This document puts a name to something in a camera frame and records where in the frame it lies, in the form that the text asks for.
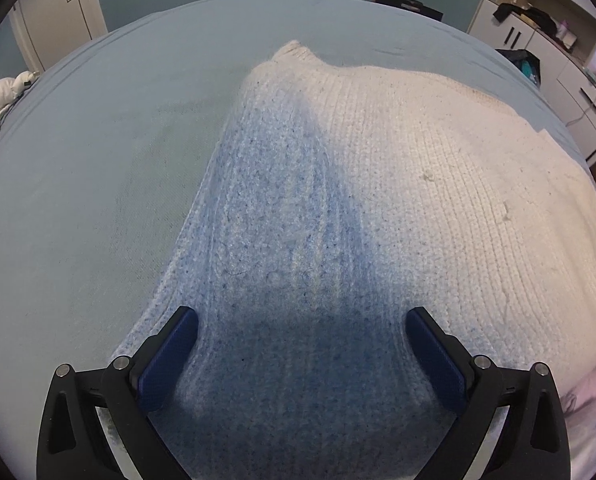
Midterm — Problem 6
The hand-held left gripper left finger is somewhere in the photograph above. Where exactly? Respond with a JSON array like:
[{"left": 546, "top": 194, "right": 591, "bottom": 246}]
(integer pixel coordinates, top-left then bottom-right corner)
[{"left": 36, "top": 306, "right": 200, "bottom": 480}]

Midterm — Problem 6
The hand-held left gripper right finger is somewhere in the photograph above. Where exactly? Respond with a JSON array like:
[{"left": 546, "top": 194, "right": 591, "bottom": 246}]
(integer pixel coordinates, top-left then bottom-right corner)
[{"left": 404, "top": 306, "right": 571, "bottom": 480}]

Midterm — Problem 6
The cream and blue knit sweater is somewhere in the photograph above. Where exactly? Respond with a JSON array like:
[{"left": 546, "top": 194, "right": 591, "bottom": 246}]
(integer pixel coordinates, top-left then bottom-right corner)
[{"left": 108, "top": 40, "right": 596, "bottom": 480}]

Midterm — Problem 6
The bed with blue sheet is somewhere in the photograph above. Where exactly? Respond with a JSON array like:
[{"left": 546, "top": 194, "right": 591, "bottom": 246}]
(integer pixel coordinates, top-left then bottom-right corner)
[{"left": 0, "top": 0, "right": 596, "bottom": 480}]

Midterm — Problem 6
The dark bag with teal cloth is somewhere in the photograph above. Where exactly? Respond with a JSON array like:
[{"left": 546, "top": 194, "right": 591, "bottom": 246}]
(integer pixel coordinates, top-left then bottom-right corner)
[{"left": 495, "top": 49, "right": 544, "bottom": 88}]

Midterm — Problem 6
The white drawer cabinet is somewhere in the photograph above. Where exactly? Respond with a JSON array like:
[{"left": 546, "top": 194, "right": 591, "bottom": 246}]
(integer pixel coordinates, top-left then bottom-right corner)
[{"left": 465, "top": 0, "right": 596, "bottom": 166}]

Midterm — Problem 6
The black cardboard box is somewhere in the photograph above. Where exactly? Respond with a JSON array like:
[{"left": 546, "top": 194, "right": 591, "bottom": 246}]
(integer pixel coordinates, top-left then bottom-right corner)
[{"left": 370, "top": 0, "right": 445, "bottom": 21}]

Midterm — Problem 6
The black cloth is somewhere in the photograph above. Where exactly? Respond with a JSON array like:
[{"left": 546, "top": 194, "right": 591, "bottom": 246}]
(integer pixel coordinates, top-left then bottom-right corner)
[{"left": 493, "top": 2, "right": 559, "bottom": 36}]

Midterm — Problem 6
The white door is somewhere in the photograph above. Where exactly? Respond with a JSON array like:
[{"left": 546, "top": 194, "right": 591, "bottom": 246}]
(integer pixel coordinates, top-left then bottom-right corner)
[{"left": 8, "top": 0, "right": 109, "bottom": 73}]

